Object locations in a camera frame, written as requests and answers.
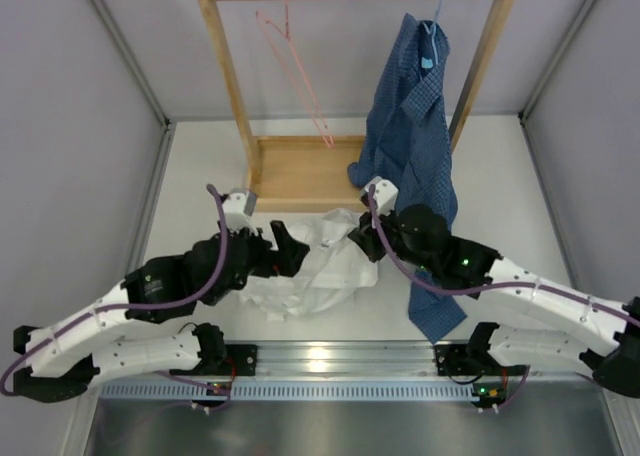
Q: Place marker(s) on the aluminium mounting rail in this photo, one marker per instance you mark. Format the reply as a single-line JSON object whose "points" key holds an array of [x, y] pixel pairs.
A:
{"points": [[360, 359]]}

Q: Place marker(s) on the aluminium frame post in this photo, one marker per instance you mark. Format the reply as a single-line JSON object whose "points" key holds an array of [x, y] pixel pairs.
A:
{"points": [[551, 66], [130, 61]]}

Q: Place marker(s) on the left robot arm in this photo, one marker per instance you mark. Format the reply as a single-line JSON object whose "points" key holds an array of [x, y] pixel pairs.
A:
{"points": [[125, 332]]}

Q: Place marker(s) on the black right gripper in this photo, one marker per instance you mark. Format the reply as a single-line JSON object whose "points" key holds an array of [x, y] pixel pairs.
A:
{"points": [[362, 237]]}

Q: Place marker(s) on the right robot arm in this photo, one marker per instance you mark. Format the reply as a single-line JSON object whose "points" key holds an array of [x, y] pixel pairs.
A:
{"points": [[584, 334]]}

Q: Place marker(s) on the blue checkered shirt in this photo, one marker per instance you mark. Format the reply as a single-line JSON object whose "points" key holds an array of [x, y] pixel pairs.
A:
{"points": [[407, 140]]}

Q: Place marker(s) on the slotted cable duct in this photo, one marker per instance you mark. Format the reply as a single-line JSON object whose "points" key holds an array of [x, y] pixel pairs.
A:
{"points": [[168, 390]]}

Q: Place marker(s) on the white shirt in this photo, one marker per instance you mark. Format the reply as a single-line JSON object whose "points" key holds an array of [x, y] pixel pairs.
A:
{"points": [[334, 269]]}

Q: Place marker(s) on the right aluminium frame post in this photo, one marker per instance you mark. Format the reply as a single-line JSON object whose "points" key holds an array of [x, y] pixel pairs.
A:
{"points": [[551, 66]]}

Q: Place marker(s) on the blue wire hanger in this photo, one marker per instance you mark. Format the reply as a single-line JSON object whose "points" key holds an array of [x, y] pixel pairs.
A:
{"points": [[437, 21]]}

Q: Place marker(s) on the pink wire hanger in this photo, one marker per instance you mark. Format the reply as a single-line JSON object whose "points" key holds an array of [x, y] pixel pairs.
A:
{"points": [[280, 41]]}

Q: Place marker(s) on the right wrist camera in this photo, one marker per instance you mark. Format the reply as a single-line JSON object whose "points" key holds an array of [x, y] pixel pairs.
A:
{"points": [[384, 194]]}

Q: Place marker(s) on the wooden clothes rack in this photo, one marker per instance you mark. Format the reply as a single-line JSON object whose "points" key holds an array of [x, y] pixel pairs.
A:
{"points": [[308, 173]]}

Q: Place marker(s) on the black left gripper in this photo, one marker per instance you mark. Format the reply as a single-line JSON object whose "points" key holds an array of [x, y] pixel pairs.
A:
{"points": [[287, 261]]}

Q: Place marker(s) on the left aluminium frame post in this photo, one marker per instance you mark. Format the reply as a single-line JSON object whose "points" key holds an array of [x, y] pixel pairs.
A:
{"points": [[130, 61]]}

